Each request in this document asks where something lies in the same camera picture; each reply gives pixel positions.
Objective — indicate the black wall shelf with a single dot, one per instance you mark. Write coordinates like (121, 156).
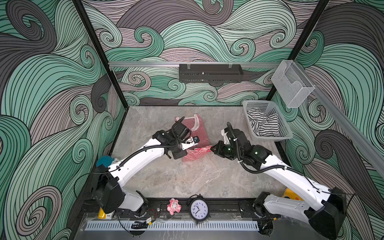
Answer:
(213, 74)

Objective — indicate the pink plush toy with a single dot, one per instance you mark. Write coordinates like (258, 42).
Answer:
(174, 206)

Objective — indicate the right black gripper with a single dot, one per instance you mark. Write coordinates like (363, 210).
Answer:
(219, 151)

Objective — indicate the yellow plush toy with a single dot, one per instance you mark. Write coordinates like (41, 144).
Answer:
(289, 194)

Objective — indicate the black white striped tank top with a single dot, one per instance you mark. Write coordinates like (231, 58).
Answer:
(263, 125)

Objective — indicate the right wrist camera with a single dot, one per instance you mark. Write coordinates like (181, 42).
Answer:
(233, 138)

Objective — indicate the white slotted cable duct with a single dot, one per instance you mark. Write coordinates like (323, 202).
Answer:
(175, 226)

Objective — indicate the yellow drink cup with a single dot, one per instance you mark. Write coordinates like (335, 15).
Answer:
(103, 216)

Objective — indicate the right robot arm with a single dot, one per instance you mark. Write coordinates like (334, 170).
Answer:
(323, 208)

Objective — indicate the teal lid white mug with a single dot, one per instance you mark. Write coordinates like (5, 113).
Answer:
(105, 161)

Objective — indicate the grey plastic laundry basket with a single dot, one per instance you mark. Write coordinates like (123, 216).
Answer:
(268, 108)

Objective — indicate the aluminium rail right wall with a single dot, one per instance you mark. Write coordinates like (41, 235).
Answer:
(355, 107)

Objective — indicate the clear wall-mounted bin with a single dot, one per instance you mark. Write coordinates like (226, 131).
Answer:
(292, 83)

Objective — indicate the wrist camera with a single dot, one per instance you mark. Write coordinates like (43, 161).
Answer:
(233, 138)
(183, 132)

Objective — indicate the black alarm clock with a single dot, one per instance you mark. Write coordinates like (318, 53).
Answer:
(199, 209)

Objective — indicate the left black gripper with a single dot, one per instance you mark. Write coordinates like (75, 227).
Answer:
(182, 153)

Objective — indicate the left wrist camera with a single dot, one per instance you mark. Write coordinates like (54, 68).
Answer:
(183, 132)

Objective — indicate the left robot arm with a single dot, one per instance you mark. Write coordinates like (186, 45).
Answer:
(107, 183)

